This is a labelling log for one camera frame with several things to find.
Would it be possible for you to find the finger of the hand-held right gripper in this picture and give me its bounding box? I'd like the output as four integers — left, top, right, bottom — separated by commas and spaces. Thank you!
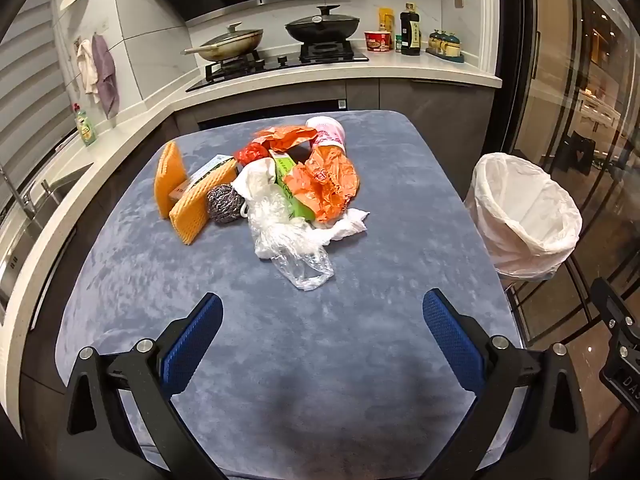
590, 276, 640, 361

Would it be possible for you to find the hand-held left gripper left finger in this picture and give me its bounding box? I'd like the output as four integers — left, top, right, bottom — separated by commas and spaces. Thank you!
55, 291, 226, 480

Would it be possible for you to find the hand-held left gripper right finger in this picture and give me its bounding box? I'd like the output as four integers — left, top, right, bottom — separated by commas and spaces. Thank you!
423, 288, 596, 480

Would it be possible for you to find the round waste bin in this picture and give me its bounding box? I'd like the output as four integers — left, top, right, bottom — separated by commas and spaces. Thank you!
495, 260, 558, 288

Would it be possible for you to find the orange ribbed sponge cloth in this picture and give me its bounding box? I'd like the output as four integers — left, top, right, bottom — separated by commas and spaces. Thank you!
168, 160, 238, 246
154, 141, 188, 220

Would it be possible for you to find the white lined trash bin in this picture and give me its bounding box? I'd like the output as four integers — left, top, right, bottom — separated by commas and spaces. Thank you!
464, 152, 583, 281

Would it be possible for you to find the steel wool scrubber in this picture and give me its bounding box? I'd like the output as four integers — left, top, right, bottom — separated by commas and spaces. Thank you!
206, 183, 247, 223

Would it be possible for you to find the red plastic bag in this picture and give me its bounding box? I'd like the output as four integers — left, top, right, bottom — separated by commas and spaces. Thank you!
232, 141, 271, 165

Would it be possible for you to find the person's right hand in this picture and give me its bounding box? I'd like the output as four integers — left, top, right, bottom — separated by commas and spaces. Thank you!
595, 404, 640, 467

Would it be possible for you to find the blue-grey velvet table cloth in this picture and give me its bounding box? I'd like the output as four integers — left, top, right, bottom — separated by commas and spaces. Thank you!
55, 110, 526, 480

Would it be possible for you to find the clear plastic bag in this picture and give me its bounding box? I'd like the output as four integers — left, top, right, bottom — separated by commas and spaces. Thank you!
247, 192, 335, 292

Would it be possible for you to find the small brown cardboard box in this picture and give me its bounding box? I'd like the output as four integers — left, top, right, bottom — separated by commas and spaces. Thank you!
167, 177, 198, 206

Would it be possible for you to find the crumpled white tissue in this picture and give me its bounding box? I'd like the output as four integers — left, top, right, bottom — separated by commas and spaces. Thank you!
312, 207, 371, 241

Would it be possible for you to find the crumpled white plastic bag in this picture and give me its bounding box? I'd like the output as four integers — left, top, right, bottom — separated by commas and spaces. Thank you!
231, 158, 281, 216

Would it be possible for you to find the green and white carton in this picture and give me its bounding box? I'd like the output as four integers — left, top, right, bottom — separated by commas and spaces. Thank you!
187, 155, 236, 186

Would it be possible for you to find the large orange plastic bag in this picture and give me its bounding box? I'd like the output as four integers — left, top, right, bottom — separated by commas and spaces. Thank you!
295, 144, 361, 225

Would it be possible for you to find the stainless steel sink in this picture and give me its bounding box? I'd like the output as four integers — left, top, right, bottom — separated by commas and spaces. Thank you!
0, 160, 96, 306

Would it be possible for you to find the chrome sink faucet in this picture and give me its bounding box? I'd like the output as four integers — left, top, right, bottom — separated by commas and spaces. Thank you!
0, 165, 38, 221

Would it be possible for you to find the small orange plastic bag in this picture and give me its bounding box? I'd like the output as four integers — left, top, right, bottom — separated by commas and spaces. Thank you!
252, 125, 319, 152

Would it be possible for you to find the black-framed glass sliding door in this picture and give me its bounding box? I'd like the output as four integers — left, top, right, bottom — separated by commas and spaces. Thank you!
500, 0, 640, 351

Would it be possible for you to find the green dish soap bottle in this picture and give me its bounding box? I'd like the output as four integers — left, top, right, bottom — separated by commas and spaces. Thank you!
72, 103, 97, 147

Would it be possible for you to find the pink and white paper cup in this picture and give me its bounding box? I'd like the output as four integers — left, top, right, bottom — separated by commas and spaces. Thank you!
305, 116, 347, 153

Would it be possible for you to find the purple hanging towel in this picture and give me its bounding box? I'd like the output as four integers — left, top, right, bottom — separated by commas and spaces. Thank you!
91, 34, 120, 120

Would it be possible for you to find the black gas stove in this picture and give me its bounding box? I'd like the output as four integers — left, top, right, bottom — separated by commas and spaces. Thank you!
186, 40, 370, 92

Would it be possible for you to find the white hanging towel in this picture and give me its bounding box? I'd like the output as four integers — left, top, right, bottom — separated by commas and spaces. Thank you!
75, 38, 101, 96

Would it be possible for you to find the spice jar set on tray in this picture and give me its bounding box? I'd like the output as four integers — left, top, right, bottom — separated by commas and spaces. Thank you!
426, 29, 466, 64

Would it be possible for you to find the beige frying pan with lid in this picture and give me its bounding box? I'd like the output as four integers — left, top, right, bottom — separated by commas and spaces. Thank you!
181, 22, 264, 61

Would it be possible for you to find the white window blind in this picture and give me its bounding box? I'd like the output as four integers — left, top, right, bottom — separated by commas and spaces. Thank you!
0, 0, 76, 211

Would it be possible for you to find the dark soy sauce bottle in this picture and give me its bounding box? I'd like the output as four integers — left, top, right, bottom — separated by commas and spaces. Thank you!
399, 4, 422, 57

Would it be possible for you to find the red instant noodle cup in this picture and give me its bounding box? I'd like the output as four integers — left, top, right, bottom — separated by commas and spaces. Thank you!
364, 30, 392, 53

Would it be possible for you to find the black wok with lid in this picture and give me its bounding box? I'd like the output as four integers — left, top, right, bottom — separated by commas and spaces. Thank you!
285, 5, 361, 43

